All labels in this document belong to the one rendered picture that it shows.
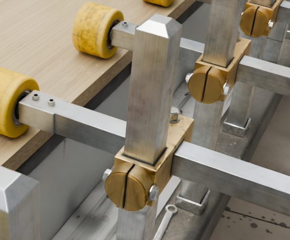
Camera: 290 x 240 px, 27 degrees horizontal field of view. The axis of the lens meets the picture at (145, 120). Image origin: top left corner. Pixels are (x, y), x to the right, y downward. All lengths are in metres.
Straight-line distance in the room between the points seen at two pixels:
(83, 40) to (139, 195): 0.37
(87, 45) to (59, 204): 0.27
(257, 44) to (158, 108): 0.52
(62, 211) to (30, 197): 0.65
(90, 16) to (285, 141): 1.65
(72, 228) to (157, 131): 0.48
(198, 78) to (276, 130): 1.72
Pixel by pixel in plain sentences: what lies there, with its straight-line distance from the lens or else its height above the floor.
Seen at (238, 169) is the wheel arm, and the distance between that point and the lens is 0.66.
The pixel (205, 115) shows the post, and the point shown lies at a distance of 0.88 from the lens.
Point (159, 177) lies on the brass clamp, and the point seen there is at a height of 0.96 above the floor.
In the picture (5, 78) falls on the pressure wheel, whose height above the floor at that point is 0.98.
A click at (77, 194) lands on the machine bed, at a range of 1.07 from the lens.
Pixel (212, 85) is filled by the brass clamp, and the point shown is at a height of 0.95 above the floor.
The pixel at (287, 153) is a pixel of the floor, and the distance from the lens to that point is 2.41.
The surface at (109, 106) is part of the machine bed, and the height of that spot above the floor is 0.78.
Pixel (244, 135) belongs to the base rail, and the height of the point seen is 0.70.
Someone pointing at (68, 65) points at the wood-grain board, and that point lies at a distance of 0.94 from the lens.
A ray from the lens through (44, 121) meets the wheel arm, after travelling 0.73.
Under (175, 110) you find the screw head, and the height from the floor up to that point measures 0.98.
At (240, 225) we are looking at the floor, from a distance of 2.03.
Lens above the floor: 1.36
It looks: 34 degrees down
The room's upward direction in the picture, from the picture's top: 6 degrees clockwise
